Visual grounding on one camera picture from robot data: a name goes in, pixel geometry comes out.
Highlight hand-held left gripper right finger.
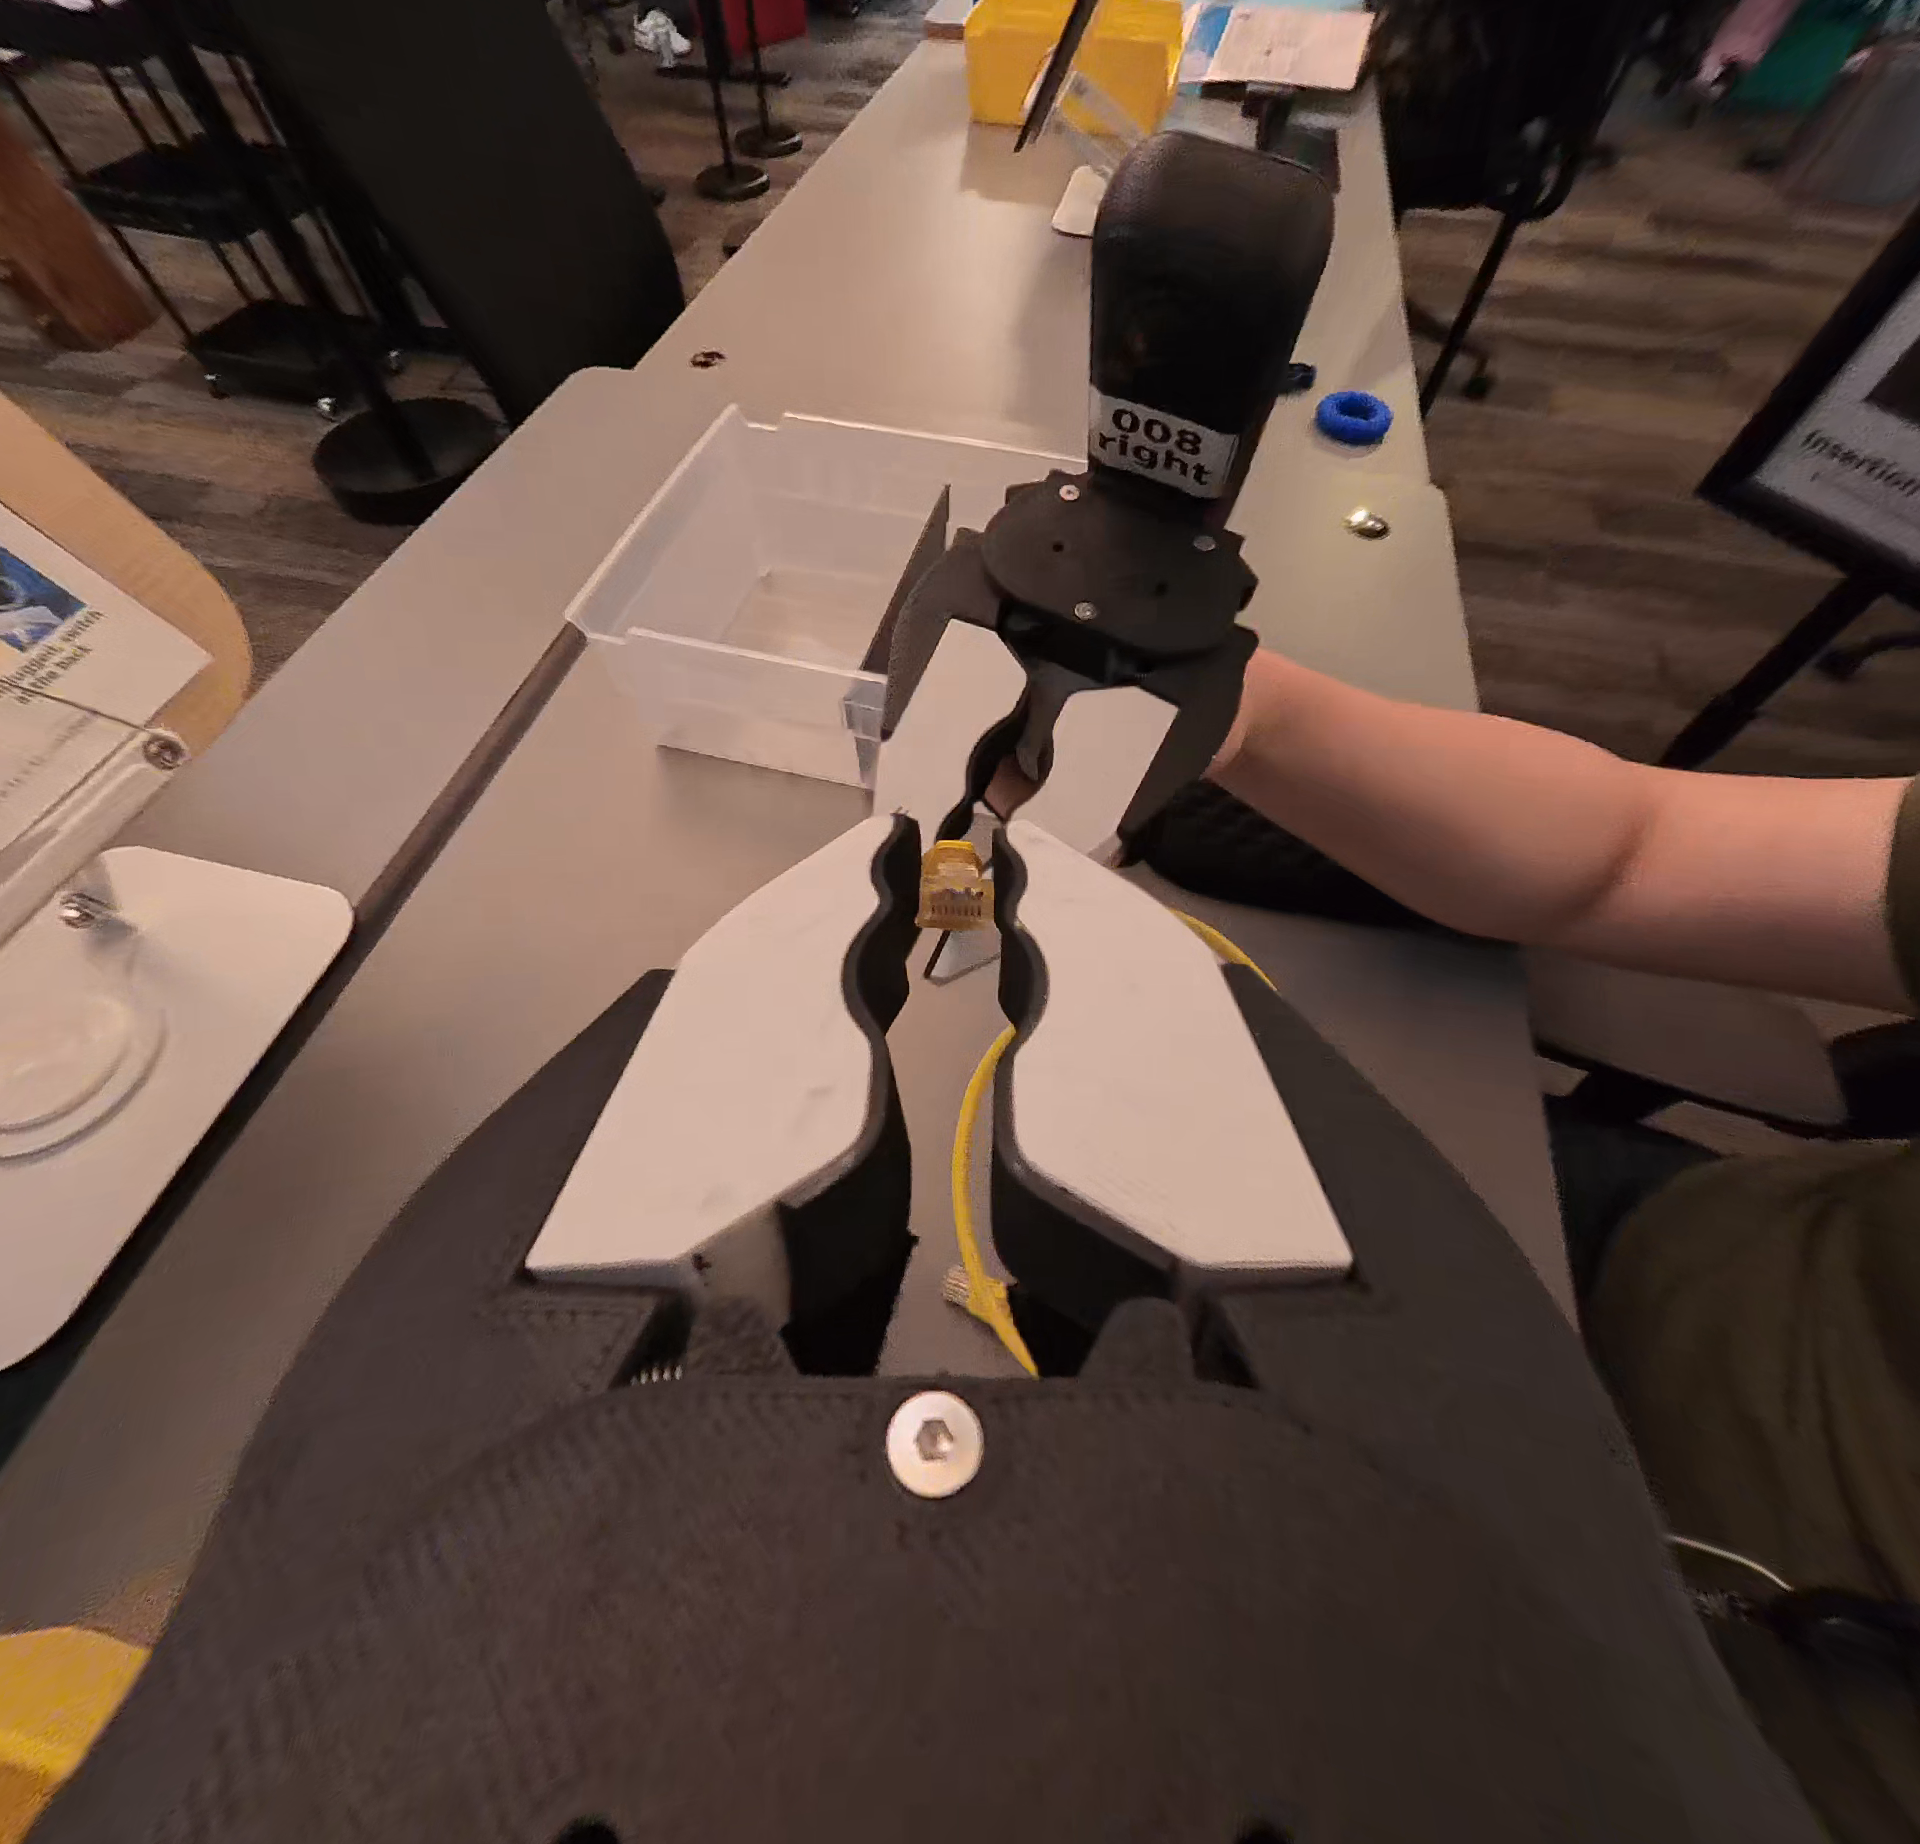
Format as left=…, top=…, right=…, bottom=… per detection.
left=990, top=821, right=1355, bottom=1295

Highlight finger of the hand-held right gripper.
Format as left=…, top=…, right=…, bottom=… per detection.
left=1005, top=670, right=1072, bottom=827
left=957, top=680, right=1041, bottom=836

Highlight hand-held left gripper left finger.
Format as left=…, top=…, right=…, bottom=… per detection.
left=524, top=812, right=922, bottom=1293

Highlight yellow ethernet cable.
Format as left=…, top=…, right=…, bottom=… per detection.
left=914, top=836, right=1279, bottom=1381

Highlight clear plastic bin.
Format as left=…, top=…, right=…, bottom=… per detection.
left=567, top=402, right=1090, bottom=789

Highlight yellow plastic bin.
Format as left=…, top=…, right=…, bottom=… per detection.
left=0, top=1626, right=152, bottom=1844
left=963, top=0, right=1188, bottom=136

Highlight person's right forearm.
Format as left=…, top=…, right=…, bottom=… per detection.
left=1200, top=645, right=1920, bottom=1008

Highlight black bin divider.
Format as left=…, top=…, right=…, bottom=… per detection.
left=881, top=485, right=956, bottom=745

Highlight black tilted stand board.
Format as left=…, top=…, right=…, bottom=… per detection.
left=1012, top=0, right=1143, bottom=237

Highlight printed paper sheets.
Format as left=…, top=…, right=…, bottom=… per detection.
left=1181, top=0, right=1376, bottom=94

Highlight white stand base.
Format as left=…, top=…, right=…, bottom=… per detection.
left=0, top=844, right=356, bottom=1371

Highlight black office chair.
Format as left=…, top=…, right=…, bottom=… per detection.
left=1372, top=0, right=1659, bottom=411

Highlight black framed sign stand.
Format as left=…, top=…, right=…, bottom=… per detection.
left=1657, top=210, right=1920, bottom=776

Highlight black stanchion post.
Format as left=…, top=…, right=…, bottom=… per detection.
left=226, top=14, right=507, bottom=528
left=692, top=0, right=773, bottom=205

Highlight black wire cart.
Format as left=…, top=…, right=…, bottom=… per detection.
left=0, top=0, right=409, bottom=409

